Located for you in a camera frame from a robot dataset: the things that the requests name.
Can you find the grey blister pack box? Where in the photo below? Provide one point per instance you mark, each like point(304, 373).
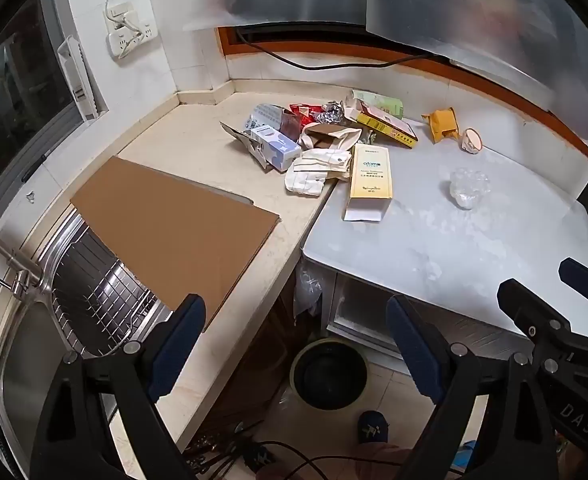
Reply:
point(265, 116)

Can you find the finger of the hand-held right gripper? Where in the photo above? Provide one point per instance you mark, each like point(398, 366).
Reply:
point(581, 277)
point(526, 307)

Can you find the dark window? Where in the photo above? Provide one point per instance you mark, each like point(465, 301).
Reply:
point(13, 90)

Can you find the person's blue slipper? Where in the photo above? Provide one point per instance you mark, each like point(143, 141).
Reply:
point(373, 427)

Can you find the brown paper bag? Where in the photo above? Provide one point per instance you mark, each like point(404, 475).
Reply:
point(329, 136)

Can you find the brown cardboard sheet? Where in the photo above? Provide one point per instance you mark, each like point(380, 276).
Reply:
point(173, 230)

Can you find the clear plastic cup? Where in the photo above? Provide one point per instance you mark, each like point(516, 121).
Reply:
point(469, 189)

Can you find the stainless steel sink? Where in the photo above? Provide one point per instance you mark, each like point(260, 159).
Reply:
point(23, 360)

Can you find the translucent plastic sheet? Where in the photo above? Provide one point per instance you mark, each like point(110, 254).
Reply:
point(424, 5)

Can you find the yellow and red box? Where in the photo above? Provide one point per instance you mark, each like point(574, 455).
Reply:
point(384, 122)

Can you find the white wall socket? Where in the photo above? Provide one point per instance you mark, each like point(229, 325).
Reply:
point(118, 14)

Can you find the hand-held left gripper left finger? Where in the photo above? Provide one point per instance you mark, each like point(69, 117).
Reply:
point(181, 340)

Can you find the small crumpled paper cup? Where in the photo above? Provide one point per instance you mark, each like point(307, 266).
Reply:
point(472, 141)

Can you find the clear plastic bag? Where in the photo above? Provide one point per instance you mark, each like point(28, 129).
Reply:
point(308, 290)

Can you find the orange wooden window frame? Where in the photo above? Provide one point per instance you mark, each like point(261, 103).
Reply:
point(499, 86)

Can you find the white paper bag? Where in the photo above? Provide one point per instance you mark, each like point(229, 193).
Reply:
point(314, 172)

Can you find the flat grey carton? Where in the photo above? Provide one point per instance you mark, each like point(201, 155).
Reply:
point(234, 132)

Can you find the pale green packet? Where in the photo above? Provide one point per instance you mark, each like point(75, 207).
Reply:
point(386, 102)

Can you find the steel faucet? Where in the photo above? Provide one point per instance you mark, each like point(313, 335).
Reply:
point(18, 267)

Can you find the black trash bin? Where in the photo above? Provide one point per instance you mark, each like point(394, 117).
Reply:
point(330, 377)

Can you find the blue and white box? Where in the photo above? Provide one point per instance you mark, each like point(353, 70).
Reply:
point(276, 149)

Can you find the yellow paper wrapper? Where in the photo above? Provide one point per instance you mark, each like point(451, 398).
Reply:
point(444, 125)

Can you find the white plastic rack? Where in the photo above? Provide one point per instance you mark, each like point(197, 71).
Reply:
point(78, 82)

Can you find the red foil wrapper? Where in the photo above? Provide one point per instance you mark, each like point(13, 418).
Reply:
point(330, 112)

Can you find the cream carton box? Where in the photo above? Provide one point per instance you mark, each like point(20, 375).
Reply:
point(371, 180)

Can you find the white glossy cabinet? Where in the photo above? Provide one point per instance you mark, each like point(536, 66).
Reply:
point(424, 250)

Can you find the red snack packet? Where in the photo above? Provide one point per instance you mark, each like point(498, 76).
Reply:
point(301, 112)

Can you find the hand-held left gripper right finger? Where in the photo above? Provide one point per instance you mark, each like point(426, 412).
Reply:
point(414, 347)

